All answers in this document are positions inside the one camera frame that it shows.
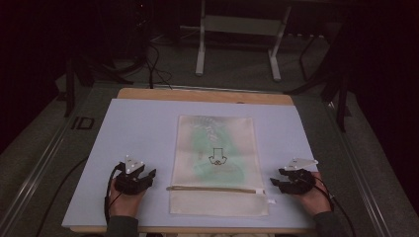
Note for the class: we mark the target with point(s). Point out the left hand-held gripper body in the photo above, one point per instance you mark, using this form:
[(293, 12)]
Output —
[(130, 182)]

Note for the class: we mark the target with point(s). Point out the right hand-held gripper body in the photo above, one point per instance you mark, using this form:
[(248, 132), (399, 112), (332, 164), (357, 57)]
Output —
[(299, 182)]

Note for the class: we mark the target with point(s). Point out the translucent zipper bag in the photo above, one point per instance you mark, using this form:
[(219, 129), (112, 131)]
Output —
[(217, 204)]

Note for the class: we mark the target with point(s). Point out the person's left hand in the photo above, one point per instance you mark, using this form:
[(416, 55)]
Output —
[(123, 204)]

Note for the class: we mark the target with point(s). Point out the person's right hand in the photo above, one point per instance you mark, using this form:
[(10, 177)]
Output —
[(316, 200)]

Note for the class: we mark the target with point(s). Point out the light blue mat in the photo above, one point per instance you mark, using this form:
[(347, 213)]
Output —
[(141, 131)]

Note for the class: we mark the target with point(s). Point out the green cloth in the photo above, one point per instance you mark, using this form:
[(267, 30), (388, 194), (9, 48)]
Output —
[(214, 138)]

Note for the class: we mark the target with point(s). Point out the black metal stand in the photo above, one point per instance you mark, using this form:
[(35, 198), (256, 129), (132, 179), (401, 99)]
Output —
[(342, 95), (69, 89)]

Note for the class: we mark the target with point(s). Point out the black tripod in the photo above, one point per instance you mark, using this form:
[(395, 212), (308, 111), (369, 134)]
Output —
[(143, 29)]

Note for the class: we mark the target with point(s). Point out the white metal stand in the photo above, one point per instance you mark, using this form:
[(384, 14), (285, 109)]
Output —
[(242, 25)]

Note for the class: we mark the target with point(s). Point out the metal floor rail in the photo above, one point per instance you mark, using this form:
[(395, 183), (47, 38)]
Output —
[(36, 168), (359, 168)]

